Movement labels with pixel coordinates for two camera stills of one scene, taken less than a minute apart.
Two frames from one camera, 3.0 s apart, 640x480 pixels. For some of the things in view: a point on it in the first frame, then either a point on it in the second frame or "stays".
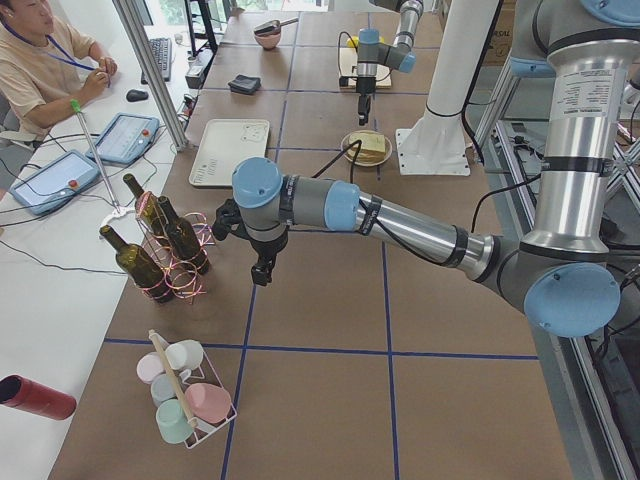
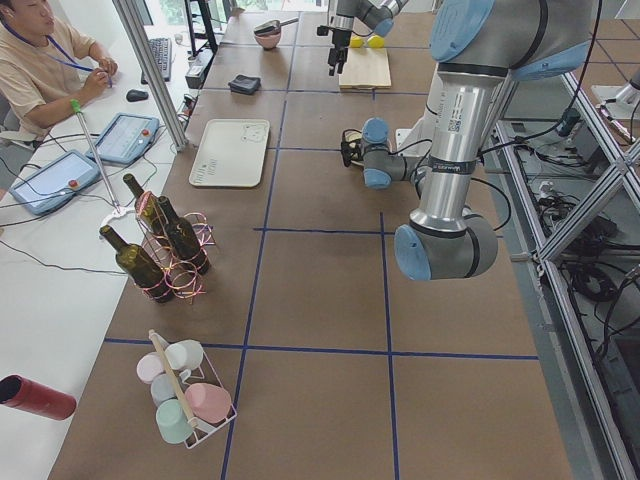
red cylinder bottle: [27, 394] stays
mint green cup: [173, 422] stays
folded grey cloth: [244, 84] stays
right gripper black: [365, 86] to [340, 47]
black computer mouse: [136, 95] stays
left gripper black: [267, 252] to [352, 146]
